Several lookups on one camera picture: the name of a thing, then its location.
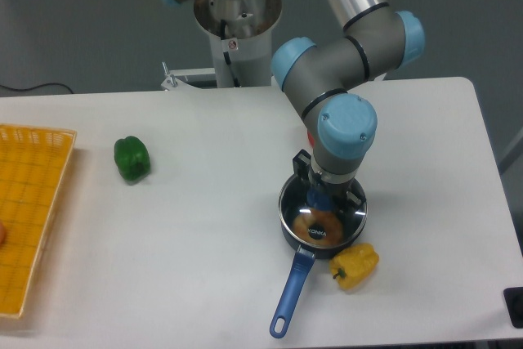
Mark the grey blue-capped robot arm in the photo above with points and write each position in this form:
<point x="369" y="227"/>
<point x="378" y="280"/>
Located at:
<point x="316" y="80"/>

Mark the yellow woven basket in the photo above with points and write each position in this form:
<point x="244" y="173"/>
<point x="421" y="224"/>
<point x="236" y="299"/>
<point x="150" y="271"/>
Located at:
<point x="34" y="162"/>

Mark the glazed donut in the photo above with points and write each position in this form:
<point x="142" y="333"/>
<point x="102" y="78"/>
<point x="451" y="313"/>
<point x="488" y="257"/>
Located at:
<point x="318" y="227"/>

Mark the red bell pepper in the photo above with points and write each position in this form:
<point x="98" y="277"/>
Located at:
<point x="311" y="139"/>

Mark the dark pot with blue handle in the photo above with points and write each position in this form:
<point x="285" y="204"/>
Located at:
<point x="303" y="261"/>

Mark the green bell pepper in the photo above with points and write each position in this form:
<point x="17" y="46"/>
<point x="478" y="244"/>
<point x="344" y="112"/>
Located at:
<point x="131" y="158"/>

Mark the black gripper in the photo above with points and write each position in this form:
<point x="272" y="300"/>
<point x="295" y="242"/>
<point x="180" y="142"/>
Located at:
<point x="326" y="188"/>

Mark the black device at table edge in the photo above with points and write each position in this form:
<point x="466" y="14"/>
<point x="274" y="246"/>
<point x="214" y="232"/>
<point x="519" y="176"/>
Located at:
<point x="514" y="301"/>

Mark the glass pot lid blue knob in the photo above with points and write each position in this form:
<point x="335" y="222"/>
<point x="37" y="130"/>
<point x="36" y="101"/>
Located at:
<point x="293" y="198"/>

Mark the left metal bracket bolt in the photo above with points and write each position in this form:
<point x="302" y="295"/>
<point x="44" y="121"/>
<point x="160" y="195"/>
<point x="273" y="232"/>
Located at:
<point x="169" y="82"/>

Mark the yellow bell pepper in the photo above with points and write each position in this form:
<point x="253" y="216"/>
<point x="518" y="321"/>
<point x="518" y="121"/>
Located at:
<point x="353" y="265"/>

